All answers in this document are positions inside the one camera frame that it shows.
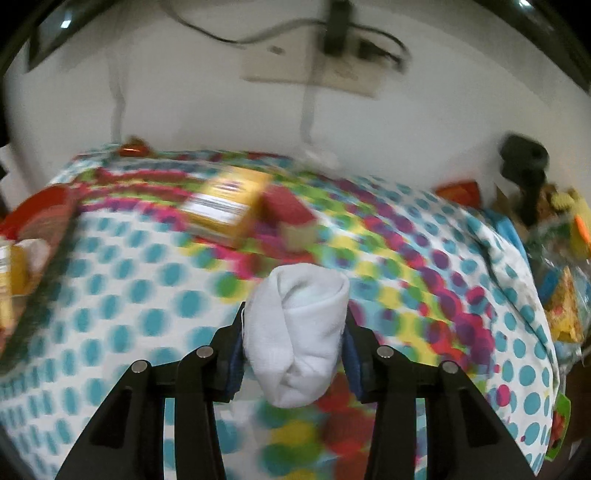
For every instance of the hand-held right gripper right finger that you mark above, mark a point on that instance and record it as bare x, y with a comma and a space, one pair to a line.
353, 369

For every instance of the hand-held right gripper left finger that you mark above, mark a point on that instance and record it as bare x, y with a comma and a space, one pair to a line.
236, 369

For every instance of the white sock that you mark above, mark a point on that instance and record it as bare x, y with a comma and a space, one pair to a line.
295, 332

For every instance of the yellow box with smiling face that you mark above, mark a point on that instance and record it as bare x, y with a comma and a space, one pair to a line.
226, 203
11, 277

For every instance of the round red tray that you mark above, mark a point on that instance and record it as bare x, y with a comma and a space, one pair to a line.
41, 207

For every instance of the polka dot tablecloth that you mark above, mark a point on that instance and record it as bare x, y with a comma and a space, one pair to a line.
138, 295

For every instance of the red box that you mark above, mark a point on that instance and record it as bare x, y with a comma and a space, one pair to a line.
291, 212

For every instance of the green packet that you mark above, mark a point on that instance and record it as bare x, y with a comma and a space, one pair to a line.
561, 424

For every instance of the clear bag of toys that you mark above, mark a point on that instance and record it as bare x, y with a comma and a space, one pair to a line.
563, 286

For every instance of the small red packet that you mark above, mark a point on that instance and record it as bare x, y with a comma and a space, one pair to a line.
134, 148

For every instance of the black device on stand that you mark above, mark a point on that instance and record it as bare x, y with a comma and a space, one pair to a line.
526, 157

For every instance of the black plug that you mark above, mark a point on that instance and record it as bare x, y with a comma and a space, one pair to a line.
339, 25

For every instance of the white wall outlet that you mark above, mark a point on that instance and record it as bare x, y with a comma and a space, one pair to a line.
295, 60

